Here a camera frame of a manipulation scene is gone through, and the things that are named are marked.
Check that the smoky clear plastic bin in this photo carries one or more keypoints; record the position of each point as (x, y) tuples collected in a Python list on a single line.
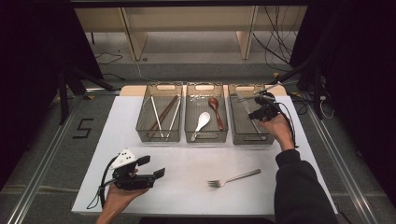
[(246, 124), (193, 105), (143, 124)]

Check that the brown wooden chopstick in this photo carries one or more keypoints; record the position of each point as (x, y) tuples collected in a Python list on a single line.
[(164, 113), (169, 111)]

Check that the black overhead beam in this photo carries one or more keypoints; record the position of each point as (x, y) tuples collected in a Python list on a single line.
[(186, 3)]

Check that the short metal floor rail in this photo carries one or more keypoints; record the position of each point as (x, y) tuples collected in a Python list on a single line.
[(102, 91)]

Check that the dark curtain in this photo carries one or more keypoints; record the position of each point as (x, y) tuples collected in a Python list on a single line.
[(358, 62), (31, 62)]

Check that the black metal stand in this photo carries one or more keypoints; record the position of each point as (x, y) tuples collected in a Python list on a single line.
[(63, 99), (317, 93)]

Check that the light wooden bench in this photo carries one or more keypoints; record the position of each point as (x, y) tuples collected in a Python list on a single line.
[(186, 18)]

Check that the white ceramic spoon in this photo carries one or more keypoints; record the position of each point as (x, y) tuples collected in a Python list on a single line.
[(204, 118)]

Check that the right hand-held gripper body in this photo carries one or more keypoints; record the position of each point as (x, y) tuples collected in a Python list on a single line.
[(266, 113)]

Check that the metal fork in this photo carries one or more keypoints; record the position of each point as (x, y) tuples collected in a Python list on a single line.
[(236, 178)]

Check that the brown wooden spoon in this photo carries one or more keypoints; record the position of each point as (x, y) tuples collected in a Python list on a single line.
[(213, 102)]

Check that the person's left hand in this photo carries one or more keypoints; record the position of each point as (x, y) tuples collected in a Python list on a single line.
[(118, 199)]

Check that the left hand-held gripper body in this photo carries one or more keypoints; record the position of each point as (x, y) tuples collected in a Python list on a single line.
[(130, 182)]

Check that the person's right hand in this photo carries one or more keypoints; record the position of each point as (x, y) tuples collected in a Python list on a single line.
[(281, 132)]

